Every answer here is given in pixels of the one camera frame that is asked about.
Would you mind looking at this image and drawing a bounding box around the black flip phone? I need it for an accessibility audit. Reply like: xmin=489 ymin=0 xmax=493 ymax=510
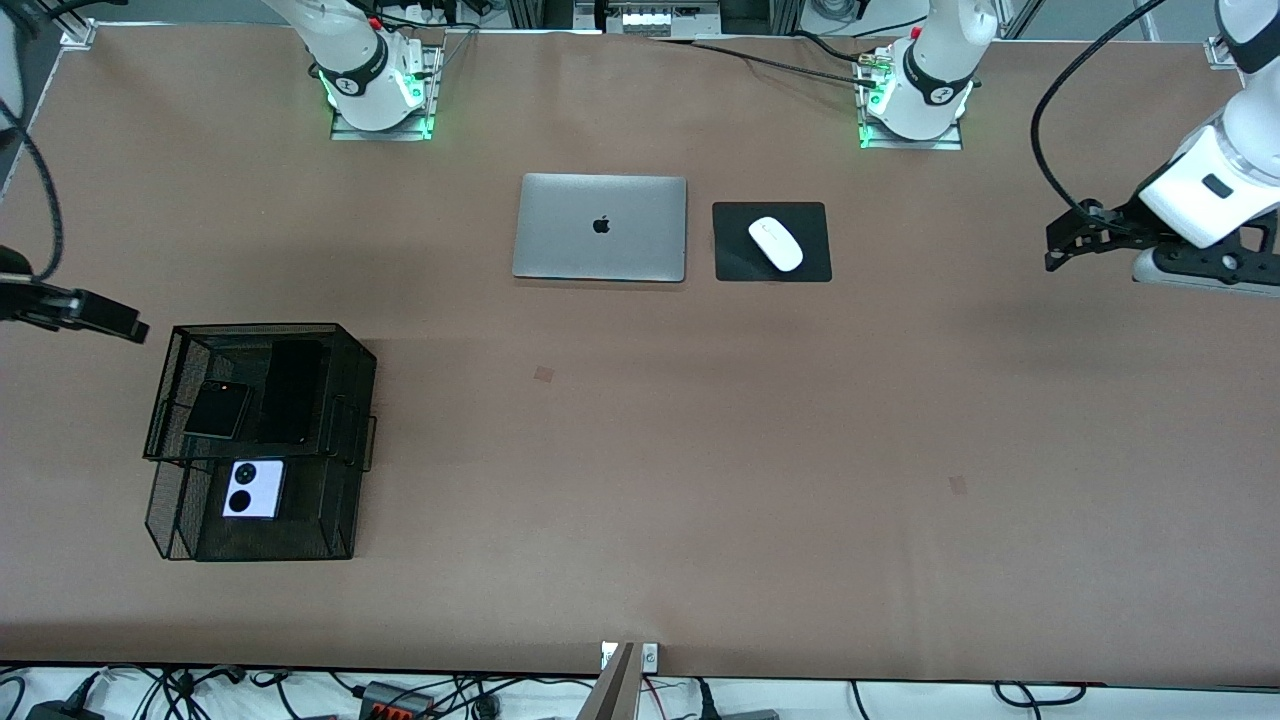
xmin=182 ymin=379 xmax=252 ymax=442

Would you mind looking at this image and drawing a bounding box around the black bar smartphone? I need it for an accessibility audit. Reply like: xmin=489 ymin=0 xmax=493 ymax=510
xmin=257 ymin=339 xmax=325 ymax=447

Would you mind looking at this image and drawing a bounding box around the lilac flip phone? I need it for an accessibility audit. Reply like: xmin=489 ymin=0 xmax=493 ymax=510
xmin=221 ymin=458 xmax=287 ymax=521

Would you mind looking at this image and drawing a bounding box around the black mesh two-tier tray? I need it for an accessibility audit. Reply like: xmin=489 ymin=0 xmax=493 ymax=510
xmin=143 ymin=322 xmax=379 ymax=562

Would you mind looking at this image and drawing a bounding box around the white computer mouse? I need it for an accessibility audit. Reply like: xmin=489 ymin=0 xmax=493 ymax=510
xmin=748 ymin=216 xmax=804 ymax=272

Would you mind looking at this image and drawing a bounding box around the black mouse pad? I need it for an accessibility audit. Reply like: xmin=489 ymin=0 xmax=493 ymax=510
xmin=712 ymin=201 xmax=833 ymax=283

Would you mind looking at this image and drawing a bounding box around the silver closed laptop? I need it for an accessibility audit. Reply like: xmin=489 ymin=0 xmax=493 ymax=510
xmin=512 ymin=173 xmax=689 ymax=284

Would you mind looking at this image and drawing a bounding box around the black orange power strip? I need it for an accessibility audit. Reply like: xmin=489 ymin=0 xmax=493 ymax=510
xmin=360 ymin=680 xmax=436 ymax=720

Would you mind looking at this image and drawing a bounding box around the white power strip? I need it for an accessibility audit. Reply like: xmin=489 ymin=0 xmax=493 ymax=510
xmin=575 ymin=0 xmax=723 ymax=37

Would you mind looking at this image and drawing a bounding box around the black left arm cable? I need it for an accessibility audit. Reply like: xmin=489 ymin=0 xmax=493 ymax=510
xmin=1031 ymin=0 xmax=1171 ymax=217

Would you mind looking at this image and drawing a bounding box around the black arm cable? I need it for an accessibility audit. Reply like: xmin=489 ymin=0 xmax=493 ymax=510
xmin=1031 ymin=0 xmax=1171 ymax=217
xmin=0 ymin=100 xmax=64 ymax=283

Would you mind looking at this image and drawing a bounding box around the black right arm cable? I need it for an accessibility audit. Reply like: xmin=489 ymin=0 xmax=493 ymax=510
xmin=0 ymin=100 xmax=64 ymax=283

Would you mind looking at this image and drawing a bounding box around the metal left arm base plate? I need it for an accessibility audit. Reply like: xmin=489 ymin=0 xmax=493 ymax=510
xmin=857 ymin=45 xmax=964 ymax=151

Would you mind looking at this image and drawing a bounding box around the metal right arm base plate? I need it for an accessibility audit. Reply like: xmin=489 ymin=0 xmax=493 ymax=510
xmin=330 ymin=45 xmax=444 ymax=142

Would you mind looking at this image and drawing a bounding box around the black power cable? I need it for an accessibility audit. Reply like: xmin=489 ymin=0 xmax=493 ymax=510
xmin=790 ymin=31 xmax=867 ymax=63
xmin=648 ymin=36 xmax=881 ymax=89

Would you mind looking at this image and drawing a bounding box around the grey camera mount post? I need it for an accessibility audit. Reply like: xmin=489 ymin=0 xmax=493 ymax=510
xmin=578 ymin=642 xmax=660 ymax=720

